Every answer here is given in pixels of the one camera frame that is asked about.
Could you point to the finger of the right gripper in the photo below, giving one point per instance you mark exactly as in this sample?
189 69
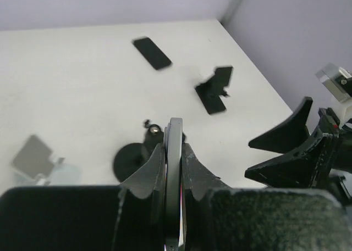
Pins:
307 166
289 134

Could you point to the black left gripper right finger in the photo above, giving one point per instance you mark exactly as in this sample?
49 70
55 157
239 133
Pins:
206 205

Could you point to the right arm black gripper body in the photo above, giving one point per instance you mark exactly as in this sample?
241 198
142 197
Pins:
341 157

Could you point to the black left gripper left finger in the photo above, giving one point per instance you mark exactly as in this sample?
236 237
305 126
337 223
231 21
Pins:
141 217

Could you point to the grey-edged smartphone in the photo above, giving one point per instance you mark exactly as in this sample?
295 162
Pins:
173 185

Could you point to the black round-base clamp phone stand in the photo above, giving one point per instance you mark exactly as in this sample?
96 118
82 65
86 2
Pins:
131 157

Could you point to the black smartphone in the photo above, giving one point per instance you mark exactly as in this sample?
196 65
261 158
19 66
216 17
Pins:
152 53

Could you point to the white folding phone stand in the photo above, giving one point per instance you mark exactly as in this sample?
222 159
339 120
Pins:
36 164

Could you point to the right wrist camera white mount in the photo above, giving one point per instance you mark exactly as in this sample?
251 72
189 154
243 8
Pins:
338 81

